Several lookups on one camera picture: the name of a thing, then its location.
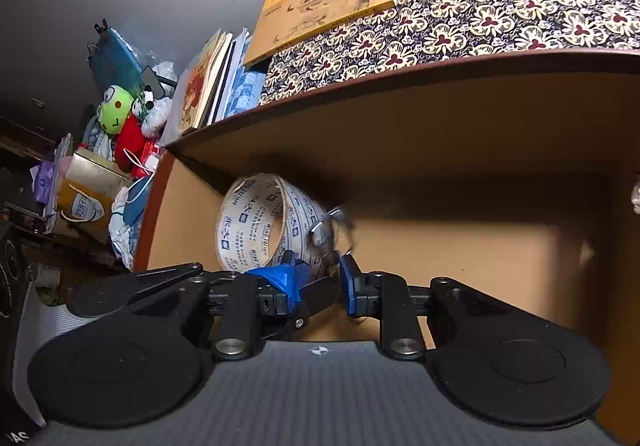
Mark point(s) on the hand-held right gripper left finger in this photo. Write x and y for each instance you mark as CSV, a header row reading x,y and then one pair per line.
x,y
275,283

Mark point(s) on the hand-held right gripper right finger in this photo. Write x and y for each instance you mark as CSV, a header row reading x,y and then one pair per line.
x,y
350,288

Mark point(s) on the black clip with metal loops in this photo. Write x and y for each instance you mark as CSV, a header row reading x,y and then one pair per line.
x,y
322,298

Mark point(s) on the printed packing tape roll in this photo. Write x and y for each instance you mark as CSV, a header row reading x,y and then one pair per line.
x,y
250,226

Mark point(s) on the brown wooden drawer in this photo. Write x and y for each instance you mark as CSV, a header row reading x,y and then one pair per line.
x,y
450,151

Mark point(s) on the crumpled white tissue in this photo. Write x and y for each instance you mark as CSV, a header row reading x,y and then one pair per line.
x,y
120,236

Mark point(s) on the gold paper gift bag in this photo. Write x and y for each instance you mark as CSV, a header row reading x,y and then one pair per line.
x,y
85,206

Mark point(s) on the purple tissue packet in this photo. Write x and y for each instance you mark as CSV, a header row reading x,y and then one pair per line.
x,y
42,183

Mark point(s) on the blue face mask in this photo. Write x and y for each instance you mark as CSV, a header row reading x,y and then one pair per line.
x,y
135,206

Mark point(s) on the light blue striped cloth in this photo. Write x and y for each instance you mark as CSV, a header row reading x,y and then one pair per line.
x,y
95,136

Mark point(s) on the small panda plush toy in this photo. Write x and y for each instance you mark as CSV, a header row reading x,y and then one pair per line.
x,y
155,116

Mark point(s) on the black notebook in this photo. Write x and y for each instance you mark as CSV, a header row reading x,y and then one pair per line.
x,y
223,81

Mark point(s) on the red cartoon cover book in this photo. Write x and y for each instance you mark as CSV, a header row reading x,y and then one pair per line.
x,y
197,86

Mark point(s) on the green frog plush toy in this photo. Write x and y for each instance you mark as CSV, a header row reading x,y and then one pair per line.
x,y
115,111

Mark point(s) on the blue tin box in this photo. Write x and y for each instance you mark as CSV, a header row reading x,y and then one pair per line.
x,y
115,61

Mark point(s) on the black binder clip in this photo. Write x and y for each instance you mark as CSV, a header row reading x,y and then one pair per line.
x,y
101,26

